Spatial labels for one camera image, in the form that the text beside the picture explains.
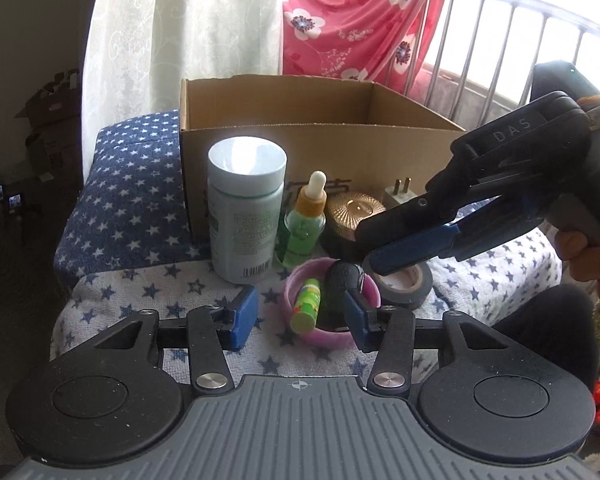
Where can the metal railing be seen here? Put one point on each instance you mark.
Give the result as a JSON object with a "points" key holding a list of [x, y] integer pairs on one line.
{"points": [[478, 65]]}

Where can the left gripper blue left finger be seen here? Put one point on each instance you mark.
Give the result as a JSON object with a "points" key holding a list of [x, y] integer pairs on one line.
{"points": [[212, 330]]}

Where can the red floral cloth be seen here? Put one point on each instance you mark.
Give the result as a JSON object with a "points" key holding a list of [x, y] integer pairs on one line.
{"points": [[382, 41]]}

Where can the white lace curtain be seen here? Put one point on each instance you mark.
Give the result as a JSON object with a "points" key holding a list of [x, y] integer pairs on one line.
{"points": [[138, 52]]}

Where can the green lip balm tube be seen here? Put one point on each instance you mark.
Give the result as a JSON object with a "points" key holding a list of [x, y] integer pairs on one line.
{"points": [[305, 311]]}

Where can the pink plastic lid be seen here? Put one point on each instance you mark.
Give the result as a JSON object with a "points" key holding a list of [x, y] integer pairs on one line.
{"points": [[317, 268]]}

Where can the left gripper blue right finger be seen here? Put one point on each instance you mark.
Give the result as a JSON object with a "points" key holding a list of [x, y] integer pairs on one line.
{"points": [[390, 333]]}

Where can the white pill bottle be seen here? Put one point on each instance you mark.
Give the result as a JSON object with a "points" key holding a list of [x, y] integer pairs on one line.
{"points": [[244, 189]]}

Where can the person's right hand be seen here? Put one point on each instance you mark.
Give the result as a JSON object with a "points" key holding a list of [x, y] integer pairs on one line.
{"points": [[583, 259]]}

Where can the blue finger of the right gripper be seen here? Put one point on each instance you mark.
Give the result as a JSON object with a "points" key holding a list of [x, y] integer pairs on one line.
{"points": [[420, 214], [472, 235]]}

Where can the white USB charger plug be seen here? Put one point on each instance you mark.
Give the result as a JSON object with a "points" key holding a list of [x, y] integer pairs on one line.
{"points": [[398, 193]]}

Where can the rose gold lid jar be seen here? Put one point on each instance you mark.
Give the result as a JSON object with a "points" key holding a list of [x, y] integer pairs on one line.
{"points": [[344, 212]]}

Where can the green dropper bottle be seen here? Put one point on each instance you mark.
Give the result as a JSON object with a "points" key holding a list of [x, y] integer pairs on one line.
{"points": [[304, 224]]}

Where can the black car key fob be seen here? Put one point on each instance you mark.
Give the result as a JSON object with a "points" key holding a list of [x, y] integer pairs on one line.
{"points": [[339, 278]]}

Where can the star pattern blanket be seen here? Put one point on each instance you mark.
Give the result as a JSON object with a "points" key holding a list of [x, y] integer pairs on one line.
{"points": [[127, 247]]}

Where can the black electrical tape roll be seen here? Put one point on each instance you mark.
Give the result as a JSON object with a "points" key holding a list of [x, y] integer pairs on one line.
{"points": [[406, 288]]}

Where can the brown cardboard box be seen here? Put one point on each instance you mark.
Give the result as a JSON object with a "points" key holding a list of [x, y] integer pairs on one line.
{"points": [[362, 135]]}

